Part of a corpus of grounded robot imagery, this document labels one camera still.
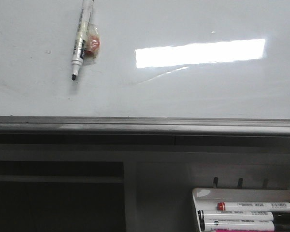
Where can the large white whiteboard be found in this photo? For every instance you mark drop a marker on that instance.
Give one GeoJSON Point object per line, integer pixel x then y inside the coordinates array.
{"type": "Point", "coordinates": [164, 66]}

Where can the black capped marker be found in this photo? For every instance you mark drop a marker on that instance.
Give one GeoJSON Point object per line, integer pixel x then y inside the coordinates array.
{"type": "Point", "coordinates": [243, 225]}
{"type": "Point", "coordinates": [242, 215]}

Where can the pink marker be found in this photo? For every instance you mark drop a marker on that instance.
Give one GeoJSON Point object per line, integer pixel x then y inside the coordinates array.
{"type": "Point", "coordinates": [241, 231]}

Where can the lower black capped marker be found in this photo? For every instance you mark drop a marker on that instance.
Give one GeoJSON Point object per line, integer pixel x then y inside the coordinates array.
{"type": "Point", "coordinates": [243, 225]}

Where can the red capped marker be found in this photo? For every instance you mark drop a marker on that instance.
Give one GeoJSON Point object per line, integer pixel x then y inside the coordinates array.
{"type": "Point", "coordinates": [254, 206]}

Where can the white marker tray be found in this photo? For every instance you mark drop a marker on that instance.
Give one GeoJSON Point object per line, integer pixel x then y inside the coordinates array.
{"type": "Point", "coordinates": [207, 199]}

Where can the upper black capped marker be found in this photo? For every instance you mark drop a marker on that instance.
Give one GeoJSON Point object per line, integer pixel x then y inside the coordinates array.
{"type": "Point", "coordinates": [242, 215]}

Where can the white black-tipped whiteboard marker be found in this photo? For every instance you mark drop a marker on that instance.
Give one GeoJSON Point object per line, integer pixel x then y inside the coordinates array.
{"type": "Point", "coordinates": [81, 37]}

